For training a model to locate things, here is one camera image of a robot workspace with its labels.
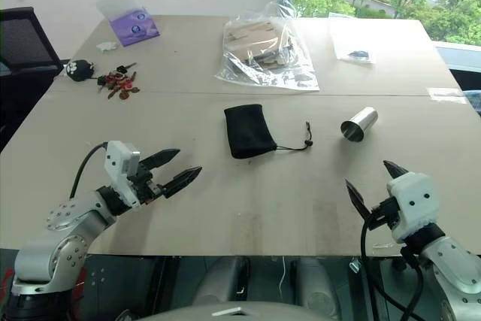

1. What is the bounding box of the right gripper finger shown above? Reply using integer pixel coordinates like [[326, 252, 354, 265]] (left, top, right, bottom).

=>
[[344, 179, 377, 222], [383, 160, 408, 181]]

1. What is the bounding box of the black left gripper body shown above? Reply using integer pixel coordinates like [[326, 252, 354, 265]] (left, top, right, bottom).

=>
[[129, 162, 166, 204]]

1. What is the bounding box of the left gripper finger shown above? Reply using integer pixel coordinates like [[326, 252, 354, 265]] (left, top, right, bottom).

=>
[[162, 165, 204, 199], [141, 148, 182, 173]]

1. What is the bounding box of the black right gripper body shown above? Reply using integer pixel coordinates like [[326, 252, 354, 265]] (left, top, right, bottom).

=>
[[365, 196, 400, 230]]

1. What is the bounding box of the clear flat plastic bag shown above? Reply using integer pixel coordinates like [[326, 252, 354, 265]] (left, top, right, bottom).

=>
[[328, 12, 377, 65]]

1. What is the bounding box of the clear bag of wooden pieces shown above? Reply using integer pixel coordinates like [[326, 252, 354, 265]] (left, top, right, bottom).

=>
[[213, 0, 321, 92]]

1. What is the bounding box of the stainless steel cup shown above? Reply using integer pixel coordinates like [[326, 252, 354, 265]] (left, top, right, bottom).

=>
[[340, 107, 380, 144]]

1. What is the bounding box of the bunch of keys, red tags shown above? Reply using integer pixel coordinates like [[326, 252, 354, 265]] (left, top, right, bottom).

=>
[[95, 62, 141, 101]]

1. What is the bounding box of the blue object at table edge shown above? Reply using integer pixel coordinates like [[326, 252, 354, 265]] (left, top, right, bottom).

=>
[[463, 89, 481, 114]]

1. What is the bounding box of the small blue item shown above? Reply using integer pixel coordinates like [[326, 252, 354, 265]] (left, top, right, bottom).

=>
[[346, 49, 371, 62]]

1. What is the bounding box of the crumpled white paper scrap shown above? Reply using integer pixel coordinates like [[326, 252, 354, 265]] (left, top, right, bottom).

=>
[[95, 40, 121, 53]]

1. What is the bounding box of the purple tissue box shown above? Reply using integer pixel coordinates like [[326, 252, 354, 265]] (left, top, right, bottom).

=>
[[96, 0, 161, 48]]

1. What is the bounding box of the black mesh office chair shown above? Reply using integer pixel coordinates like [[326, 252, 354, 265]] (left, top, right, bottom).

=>
[[0, 6, 65, 151]]

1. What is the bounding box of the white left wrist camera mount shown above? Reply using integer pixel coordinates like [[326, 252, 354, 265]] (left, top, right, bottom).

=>
[[104, 141, 143, 211]]

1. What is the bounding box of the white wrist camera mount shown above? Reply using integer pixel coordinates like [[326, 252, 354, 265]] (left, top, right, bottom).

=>
[[386, 172, 439, 244], [104, 141, 143, 211]]

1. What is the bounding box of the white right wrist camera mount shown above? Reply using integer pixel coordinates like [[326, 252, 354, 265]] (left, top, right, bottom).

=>
[[386, 172, 439, 244]]

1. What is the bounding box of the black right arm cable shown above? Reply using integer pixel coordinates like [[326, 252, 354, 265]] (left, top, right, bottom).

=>
[[359, 218, 426, 321]]

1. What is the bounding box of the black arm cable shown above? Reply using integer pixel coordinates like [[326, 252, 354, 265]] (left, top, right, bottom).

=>
[[68, 141, 110, 200], [359, 218, 426, 321]]

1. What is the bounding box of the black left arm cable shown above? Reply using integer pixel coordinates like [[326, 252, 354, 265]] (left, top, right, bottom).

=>
[[68, 141, 110, 200]]

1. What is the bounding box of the black drawstring pouch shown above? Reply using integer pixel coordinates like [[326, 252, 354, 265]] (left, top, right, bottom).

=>
[[223, 103, 314, 160]]

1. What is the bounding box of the thin white string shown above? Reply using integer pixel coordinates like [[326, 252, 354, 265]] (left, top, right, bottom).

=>
[[279, 256, 289, 304]]

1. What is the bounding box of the black plush paw keychain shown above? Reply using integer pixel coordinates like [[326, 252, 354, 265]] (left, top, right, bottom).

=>
[[65, 58, 96, 83]]

